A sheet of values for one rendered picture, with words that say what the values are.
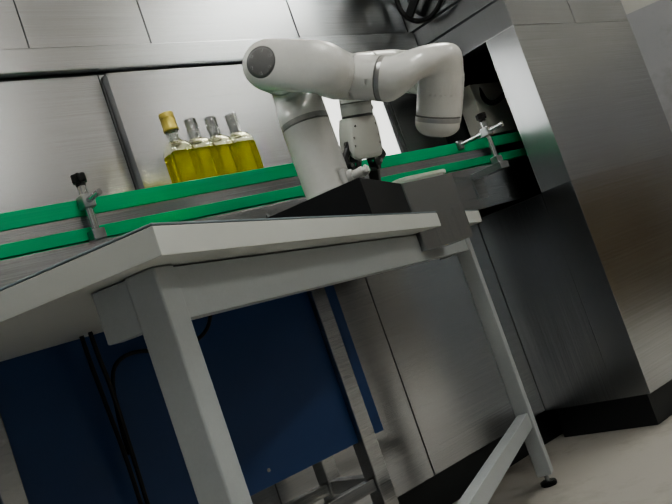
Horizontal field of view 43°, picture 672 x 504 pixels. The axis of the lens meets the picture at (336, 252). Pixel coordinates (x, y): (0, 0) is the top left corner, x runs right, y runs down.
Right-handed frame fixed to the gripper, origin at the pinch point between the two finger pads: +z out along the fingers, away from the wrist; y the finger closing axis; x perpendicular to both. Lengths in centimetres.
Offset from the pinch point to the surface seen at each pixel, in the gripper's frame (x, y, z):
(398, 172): -14.4, -26.6, 0.5
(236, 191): -5.3, 34.3, -3.0
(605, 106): 2, -109, -8
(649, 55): -72, -292, -30
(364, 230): 42, 44, 5
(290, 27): -46, -25, -45
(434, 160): -14.8, -42.5, -0.7
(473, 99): -32, -87, -17
